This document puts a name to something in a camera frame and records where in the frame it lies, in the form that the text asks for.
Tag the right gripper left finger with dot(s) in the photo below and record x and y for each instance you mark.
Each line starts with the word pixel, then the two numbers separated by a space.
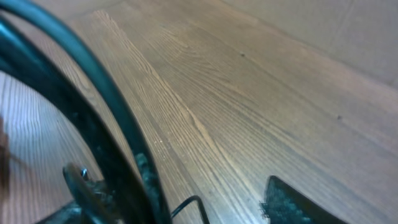
pixel 92 201

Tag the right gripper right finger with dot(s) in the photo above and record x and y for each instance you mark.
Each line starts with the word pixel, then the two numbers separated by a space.
pixel 284 204

